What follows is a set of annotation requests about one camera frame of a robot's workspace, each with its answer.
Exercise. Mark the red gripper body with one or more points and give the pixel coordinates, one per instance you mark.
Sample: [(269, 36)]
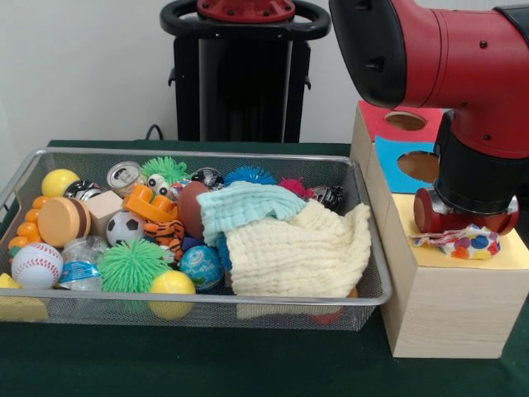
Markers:
[(430, 215)]

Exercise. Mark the colourful patterned cloth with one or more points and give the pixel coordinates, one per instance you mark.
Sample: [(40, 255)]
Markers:
[(471, 244)]

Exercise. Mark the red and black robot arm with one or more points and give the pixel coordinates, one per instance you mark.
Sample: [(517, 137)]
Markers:
[(454, 62)]

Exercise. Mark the wooden box with three holes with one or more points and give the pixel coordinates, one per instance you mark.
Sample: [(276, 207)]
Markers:
[(446, 310)]

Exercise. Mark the silver mesh bin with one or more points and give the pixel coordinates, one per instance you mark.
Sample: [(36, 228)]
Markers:
[(103, 314)]

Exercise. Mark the cream waffle cloth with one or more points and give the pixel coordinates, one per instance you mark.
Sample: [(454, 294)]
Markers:
[(297, 256)]

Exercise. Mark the light blue waffle cloth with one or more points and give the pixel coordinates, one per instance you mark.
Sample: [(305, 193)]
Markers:
[(244, 202)]

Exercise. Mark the blue globe ball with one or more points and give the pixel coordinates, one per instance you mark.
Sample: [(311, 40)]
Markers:
[(200, 266)]

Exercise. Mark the brown toy football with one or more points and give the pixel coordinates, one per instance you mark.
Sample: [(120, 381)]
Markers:
[(190, 209)]

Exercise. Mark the yellow ball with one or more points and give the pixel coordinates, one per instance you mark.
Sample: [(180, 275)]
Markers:
[(171, 283)]

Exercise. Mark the dark green table cloth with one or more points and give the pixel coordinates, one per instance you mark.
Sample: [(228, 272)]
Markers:
[(206, 364)]

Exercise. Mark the green spiky rubber ball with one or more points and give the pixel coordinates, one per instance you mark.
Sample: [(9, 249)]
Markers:
[(132, 264)]

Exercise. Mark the small soccer ball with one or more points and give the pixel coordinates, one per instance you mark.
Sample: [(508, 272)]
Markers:
[(126, 227)]

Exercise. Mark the plain wooden cube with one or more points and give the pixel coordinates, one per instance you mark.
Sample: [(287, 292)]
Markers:
[(103, 207)]

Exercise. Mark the round wooden burger toy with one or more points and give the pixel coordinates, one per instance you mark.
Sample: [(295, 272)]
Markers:
[(62, 221)]

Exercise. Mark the white baseball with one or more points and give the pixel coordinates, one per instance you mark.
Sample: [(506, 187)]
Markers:
[(37, 264)]

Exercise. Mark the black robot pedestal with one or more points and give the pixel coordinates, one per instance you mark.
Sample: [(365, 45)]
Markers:
[(244, 91)]

